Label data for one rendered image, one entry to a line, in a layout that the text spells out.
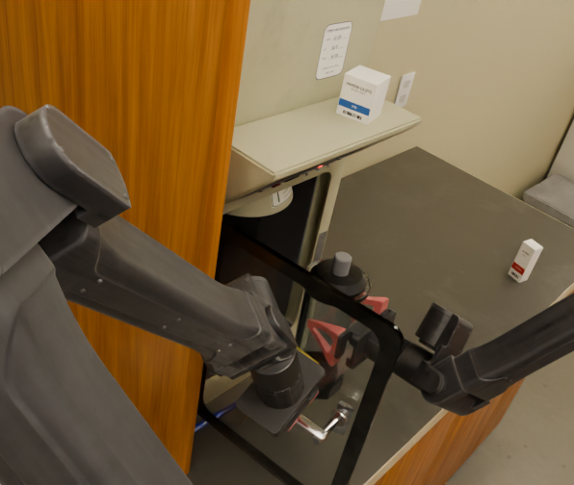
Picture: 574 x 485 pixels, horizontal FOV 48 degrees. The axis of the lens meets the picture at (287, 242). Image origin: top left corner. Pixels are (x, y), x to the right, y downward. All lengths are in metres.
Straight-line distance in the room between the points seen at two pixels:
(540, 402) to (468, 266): 1.27
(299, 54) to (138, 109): 0.23
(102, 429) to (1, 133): 0.14
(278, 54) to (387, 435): 0.73
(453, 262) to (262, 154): 1.02
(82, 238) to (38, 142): 0.06
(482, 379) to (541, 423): 1.93
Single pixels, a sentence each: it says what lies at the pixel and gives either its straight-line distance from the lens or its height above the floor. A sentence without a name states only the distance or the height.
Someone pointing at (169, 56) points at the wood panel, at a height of 1.62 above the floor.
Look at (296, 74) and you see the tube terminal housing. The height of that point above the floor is 1.56.
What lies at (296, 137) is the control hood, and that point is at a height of 1.51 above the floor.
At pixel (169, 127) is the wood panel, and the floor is 1.55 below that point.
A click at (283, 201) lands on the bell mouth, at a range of 1.04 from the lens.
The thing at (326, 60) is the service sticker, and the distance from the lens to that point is 0.93.
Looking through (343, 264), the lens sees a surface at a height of 1.29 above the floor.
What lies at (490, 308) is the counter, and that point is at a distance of 1.63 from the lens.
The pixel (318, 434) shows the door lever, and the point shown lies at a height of 1.21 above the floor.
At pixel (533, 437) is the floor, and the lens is 2.76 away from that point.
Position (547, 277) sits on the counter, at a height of 0.94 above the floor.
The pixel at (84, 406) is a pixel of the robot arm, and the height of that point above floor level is 1.66.
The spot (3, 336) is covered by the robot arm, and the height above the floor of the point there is 1.70.
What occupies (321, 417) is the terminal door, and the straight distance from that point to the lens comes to 0.92.
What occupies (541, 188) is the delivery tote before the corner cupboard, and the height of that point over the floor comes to 0.33.
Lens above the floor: 1.88
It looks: 35 degrees down
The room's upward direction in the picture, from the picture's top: 12 degrees clockwise
